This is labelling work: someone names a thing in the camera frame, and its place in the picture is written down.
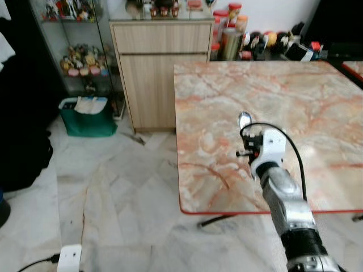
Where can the silver metal spoon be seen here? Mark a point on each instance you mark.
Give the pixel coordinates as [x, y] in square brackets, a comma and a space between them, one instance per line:
[245, 119]

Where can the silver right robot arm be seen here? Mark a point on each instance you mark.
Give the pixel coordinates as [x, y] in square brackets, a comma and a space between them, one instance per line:
[286, 195]

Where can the marble table with red rim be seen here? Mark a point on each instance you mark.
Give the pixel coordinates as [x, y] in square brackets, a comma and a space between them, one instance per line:
[317, 113]

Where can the black metal table leg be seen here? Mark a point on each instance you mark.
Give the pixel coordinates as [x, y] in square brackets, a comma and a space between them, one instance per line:
[218, 220]
[358, 217]

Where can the steel canister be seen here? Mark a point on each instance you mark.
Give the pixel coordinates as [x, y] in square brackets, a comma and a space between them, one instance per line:
[231, 45]

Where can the white and black box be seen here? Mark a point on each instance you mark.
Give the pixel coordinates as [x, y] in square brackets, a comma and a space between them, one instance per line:
[299, 52]

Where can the orange round toy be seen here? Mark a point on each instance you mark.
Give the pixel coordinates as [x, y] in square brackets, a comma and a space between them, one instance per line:
[271, 38]

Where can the light wooden cabinet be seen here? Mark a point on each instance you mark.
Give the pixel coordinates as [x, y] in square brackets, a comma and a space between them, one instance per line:
[150, 79]

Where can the orange-lidded jar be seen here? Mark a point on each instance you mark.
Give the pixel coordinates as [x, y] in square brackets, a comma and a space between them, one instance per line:
[242, 24]

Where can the small marble side table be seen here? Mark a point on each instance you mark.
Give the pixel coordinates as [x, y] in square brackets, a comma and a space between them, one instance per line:
[354, 69]

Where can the tall red-lidded jar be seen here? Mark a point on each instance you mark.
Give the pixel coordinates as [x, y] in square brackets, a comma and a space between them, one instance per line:
[235, 14]

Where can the black television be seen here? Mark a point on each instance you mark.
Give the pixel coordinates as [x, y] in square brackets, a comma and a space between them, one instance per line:
[337, 25]

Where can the green storage box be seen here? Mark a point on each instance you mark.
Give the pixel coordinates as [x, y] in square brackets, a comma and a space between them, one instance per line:
[88, 124]

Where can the white papers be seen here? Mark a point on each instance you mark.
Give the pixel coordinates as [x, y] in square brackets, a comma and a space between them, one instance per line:
[89, 105]

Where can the glass display cabinet with figurines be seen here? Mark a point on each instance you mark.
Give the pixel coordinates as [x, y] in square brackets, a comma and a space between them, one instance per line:
[85, 59]

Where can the black hanging cloth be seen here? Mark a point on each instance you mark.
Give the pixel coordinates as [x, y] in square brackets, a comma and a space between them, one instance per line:
[22, 113]

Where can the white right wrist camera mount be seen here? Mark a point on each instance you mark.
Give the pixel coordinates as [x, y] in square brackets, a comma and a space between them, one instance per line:
[273, 146]

